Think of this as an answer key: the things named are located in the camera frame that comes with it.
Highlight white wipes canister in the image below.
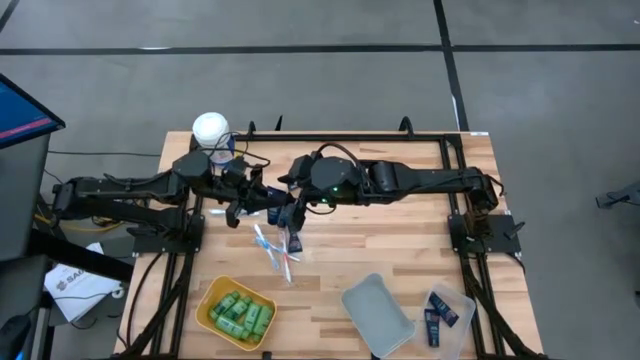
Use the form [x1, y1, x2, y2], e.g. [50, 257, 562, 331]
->
[192, 111, 236, 166]

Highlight yellow plastic bin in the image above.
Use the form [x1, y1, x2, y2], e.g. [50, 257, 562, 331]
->
[194, 274, 278, 352]

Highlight computer monitor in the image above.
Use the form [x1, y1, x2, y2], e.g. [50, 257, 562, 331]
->
[0, 73, 67, 150]

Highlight red toothbrush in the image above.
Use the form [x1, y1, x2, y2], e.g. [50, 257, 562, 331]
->
[278, 229, 294, 285]

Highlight white printed paper sheet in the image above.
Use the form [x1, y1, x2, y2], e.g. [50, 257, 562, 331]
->
[43, 242, 124, 323]

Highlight black computer mouse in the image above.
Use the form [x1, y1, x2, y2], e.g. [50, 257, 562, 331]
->
[0, 313, 32, 360]

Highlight green shampoo bottle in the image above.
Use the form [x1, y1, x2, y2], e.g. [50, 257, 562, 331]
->
[252, 305, 275, 337]
[208, 290, 241, 321]
[214, 315, 246, 340]
[243, 302, 261, 332]
[223, 295, 254, 324]

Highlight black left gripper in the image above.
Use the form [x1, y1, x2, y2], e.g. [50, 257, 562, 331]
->
[219, 158, 297, 229]

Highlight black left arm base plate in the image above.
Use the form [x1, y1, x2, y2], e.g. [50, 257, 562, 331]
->
[127, 214, 206, 255]

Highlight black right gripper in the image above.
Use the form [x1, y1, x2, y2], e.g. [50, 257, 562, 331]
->
[277, 153, 324, 232]

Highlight black floor cable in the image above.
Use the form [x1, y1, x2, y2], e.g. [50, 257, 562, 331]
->
[47, 149, 162, 158]

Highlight black desk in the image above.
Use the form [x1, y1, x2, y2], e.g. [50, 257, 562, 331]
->
[0, 227, 135, 360]

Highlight dark floor stand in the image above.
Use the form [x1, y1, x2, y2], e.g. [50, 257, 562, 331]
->
[594, 180, 640, 210]

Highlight yellow cable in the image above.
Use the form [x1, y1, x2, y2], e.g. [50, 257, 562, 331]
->
[33, 212, 126, 234]

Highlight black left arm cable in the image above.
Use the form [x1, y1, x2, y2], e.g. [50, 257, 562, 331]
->
[212, 130, 271, 169]

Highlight clear plastic bin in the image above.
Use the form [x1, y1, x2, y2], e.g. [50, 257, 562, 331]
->
[410, 284, 477, 360]

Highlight grey plastic bin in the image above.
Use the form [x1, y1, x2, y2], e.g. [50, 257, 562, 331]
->
[340, 272, 417, 359]

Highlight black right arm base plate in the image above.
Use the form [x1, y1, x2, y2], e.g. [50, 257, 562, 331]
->
[447, 213, 522, 255]

